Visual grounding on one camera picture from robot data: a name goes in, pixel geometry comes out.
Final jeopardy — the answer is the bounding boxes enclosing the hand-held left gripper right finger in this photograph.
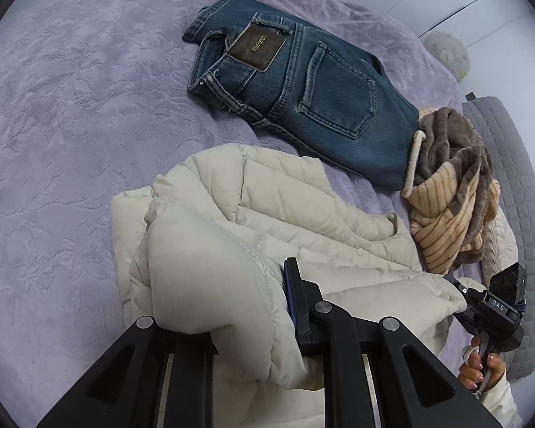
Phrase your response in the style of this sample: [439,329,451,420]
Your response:
[283,256,515,428]

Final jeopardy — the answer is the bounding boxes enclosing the grey quilted headboard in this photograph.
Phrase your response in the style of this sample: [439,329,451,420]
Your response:
[461,96,535,382]

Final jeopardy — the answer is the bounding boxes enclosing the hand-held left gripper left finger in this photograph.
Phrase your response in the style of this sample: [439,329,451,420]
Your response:
[38,316,219,428]

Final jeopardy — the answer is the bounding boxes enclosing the cream quilted down jacket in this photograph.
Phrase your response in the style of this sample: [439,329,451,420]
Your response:
[111,143,473,428]

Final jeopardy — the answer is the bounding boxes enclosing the person's right forearm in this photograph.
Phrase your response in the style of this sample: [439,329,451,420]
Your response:
[473,366,524,428]

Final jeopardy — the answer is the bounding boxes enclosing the brown striped fleece robe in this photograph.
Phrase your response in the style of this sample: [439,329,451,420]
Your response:
[408,107,502,275]

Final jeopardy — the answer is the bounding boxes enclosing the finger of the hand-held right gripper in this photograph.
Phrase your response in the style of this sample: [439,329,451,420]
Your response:
[443,274,486,311]

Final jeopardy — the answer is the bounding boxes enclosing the person's right hand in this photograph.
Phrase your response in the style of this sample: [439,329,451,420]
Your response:
[458,335,505,399]

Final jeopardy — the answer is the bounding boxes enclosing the purple embossed blanket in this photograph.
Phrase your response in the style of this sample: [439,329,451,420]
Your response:
[0,0,486,428]

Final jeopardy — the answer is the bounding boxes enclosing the round cream pleated cushion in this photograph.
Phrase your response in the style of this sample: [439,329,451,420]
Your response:
[477,207,519,286]

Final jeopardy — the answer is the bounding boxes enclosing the blue denim jeans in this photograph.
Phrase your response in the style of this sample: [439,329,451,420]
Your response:
[183,0,425,199]

